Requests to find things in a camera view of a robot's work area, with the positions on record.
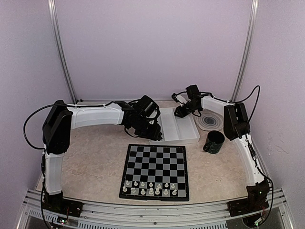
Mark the black and silver chessboard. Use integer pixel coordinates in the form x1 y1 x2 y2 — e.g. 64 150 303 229
119 144 190 201

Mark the white plastic divided tray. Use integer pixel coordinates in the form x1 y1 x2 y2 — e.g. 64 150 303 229
149 107 200 146

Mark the right aluminium frame post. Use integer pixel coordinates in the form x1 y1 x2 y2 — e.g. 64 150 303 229
231 0 259 102

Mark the aluminium frame post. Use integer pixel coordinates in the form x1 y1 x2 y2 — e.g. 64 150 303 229
48 0 78 104
231 0 259 102

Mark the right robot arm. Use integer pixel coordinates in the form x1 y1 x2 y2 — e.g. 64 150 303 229
172 84 270 212

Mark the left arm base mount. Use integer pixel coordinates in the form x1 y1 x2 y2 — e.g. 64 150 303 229
42 199 83 218

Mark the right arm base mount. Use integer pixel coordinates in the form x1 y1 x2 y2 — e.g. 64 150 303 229
227 199 269 217

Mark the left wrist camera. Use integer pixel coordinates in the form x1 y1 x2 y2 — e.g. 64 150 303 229
147 107 161 125

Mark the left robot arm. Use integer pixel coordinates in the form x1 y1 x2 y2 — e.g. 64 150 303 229
41 95 162 212

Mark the white chess rook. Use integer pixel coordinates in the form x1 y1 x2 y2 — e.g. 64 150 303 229
155 188 160 195

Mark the white plate with rings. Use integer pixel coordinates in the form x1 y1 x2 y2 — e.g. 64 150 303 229
195 111 224 131

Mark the dark green mug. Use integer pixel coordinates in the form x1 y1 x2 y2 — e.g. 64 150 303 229
203 130 225 154

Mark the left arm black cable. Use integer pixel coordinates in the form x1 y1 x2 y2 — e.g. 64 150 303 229
23 104 55 150

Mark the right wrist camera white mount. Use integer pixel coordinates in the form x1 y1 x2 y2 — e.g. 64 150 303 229
172 93 187 106

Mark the left aluminium frame post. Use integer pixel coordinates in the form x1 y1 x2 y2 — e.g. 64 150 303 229
48 0 78 104

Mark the white chess pawn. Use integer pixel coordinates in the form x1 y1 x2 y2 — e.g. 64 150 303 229
140 188 146 195

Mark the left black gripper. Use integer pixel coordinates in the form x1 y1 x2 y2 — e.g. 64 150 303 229
130 115 162 141

